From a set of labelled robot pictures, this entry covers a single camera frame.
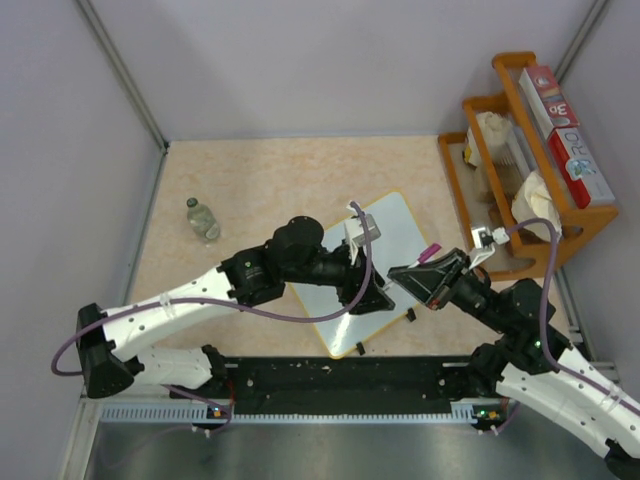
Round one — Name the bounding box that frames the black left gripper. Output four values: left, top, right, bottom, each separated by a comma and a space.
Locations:
284, 239, 394, 315

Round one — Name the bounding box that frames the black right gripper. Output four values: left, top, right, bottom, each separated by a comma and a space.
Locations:
387, 247, 510, 333

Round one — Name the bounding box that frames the purple-capped whiteboard marker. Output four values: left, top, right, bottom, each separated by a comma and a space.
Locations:
383, 243, 441, 291

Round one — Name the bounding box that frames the yellow-framed whiteboard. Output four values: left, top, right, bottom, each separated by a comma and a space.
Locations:
290, 188, 434, 360

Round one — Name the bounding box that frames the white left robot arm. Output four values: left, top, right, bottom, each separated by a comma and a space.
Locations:
76, 216, 395, 399

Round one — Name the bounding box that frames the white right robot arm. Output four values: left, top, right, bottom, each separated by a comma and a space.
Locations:
388, 249, 639, 479

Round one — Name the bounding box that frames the black whiteboard clip upper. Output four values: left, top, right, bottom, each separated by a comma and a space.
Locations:
405, 308, 417, 322

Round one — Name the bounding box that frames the orange wooden rack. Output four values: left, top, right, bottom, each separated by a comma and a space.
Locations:
438, 52, 618, 267

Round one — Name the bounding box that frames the small yellow white box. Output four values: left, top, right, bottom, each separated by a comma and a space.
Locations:
463, 128, 482, 168

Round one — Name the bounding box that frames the crumpled beige cloth front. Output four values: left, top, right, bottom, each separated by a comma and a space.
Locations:
511, 171, 562, 238

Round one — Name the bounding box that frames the clear plastic bottle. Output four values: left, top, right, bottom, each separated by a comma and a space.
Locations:
186, 197, 220, 241

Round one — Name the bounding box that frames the red white box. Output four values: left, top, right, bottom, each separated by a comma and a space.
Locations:
548, 128, 615, 209

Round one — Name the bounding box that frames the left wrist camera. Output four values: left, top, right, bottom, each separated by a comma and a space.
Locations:
343, 204, 381, 265

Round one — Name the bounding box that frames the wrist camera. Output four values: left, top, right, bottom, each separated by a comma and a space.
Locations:
469, 226, 510, 269
343, 204, 381, 265

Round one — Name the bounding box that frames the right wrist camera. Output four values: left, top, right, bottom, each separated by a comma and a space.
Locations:
469, 226, 510, 269

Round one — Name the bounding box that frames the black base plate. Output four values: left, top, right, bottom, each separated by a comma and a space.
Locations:
193, 356, 501, 415

